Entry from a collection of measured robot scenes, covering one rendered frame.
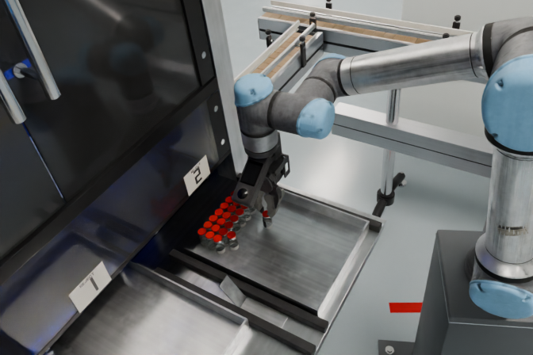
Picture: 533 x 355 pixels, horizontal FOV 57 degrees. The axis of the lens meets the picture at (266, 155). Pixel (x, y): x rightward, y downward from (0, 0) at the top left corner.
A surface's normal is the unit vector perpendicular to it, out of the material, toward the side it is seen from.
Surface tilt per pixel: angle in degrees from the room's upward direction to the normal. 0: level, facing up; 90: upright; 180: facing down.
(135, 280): 0
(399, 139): 90
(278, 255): 0
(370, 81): 86
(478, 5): 90
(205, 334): 0
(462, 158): 90
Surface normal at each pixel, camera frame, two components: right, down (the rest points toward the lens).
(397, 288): -0.10, -0.75
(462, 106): -0.52, 0.60
